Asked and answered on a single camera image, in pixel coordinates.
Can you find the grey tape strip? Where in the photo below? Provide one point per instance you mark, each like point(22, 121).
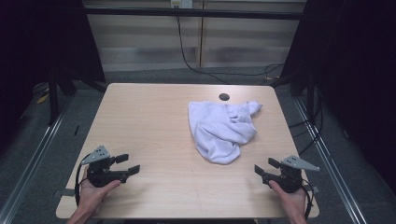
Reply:
point(313, 188)
point(67, 192)

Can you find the black curtain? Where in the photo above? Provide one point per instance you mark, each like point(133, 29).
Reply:
point(40, 46)
point(355, 77)

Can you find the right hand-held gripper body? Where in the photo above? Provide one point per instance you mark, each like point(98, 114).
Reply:
point(291, 177)

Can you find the black horizontal metal bar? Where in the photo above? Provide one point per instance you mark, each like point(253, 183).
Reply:
point(193, 13)

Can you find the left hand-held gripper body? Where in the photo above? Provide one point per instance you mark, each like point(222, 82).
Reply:
point(99, 174)

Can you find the yellow object on floor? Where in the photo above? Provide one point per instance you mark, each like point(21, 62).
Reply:
point(42, 99)

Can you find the person's right hand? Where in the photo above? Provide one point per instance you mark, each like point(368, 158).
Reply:
point(294, 202)

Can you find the metal floor rail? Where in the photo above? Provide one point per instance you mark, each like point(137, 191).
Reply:
point(330, 161)
point(31, 158)

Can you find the white wall power outlet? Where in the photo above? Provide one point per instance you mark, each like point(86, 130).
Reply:
point(181, 3)

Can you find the person's left hand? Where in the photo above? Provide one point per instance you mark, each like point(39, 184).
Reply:
point(90, 197)

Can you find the black metal stand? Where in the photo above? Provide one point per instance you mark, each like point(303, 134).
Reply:
point(53, 99)

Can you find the white towel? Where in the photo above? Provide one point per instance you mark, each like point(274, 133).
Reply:
point(218, 133)

